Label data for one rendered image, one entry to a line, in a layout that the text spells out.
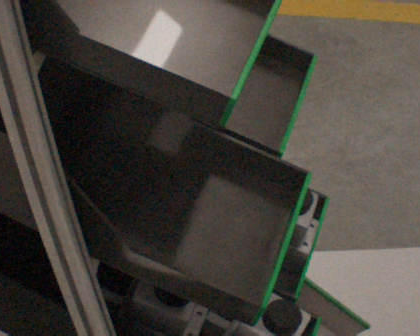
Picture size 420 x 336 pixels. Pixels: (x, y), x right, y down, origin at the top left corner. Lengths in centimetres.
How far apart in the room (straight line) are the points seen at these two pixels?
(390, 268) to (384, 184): 143
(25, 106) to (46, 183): 5
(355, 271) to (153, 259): 74
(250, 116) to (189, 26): 21
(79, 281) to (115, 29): 16
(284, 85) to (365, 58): 246
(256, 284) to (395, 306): 65
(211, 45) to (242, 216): 16
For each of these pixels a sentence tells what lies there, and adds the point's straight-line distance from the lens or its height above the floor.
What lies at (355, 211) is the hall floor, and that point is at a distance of 266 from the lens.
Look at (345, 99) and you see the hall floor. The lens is 305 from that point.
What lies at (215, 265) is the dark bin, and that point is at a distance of 63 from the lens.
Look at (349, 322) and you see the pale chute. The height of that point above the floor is 103.
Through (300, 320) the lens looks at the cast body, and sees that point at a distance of 73.
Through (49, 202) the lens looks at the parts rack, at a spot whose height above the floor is 147.
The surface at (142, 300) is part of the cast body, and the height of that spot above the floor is 130.
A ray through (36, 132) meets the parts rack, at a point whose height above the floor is 152.
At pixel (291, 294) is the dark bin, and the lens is 82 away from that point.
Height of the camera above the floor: 182
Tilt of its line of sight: 40 degrees down
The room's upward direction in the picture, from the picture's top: 10 degrees counter-clockwise
